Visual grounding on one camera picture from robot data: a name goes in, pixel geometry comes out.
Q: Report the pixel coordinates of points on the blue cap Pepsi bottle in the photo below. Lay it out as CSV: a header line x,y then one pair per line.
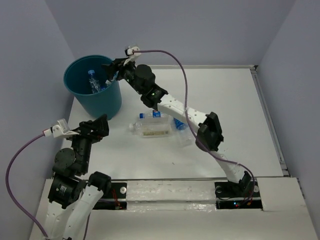
x,y
151,114

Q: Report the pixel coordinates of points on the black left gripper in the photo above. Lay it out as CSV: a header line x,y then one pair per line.
x,y
101,126

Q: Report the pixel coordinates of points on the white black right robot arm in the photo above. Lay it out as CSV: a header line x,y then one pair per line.
x,y
205,127

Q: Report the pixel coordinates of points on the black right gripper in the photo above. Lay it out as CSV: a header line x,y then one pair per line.
x,y
115,66

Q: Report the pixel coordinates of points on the teal plastic bin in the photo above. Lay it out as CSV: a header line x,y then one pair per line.
x,y
76,81

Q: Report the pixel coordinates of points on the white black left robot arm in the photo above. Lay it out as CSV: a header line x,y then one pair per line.
x,y
71,199

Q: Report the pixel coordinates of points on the blue label white cap bottle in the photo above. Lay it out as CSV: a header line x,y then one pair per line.
x,y
105,85

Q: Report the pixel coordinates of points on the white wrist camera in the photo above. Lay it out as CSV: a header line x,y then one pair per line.
x,y
132,52
61,129

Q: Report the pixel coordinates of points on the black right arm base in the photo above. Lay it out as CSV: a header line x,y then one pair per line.
x,y
230,197

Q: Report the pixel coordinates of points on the white front platform board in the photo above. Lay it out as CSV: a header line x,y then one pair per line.
x,y
186,210

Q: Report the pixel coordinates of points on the large clear square bottle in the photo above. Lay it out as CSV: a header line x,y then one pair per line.
x,y
146,128

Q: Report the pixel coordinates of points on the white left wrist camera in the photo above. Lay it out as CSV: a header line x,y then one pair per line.
x,y
61,129

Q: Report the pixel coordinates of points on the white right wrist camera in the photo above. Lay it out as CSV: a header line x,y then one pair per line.
x,y
132,52

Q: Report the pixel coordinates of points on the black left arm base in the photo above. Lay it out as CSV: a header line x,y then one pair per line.
x,y
115,199

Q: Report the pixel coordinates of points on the crushed bluish blue cap bottle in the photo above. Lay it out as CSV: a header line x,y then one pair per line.
x,y
94,82

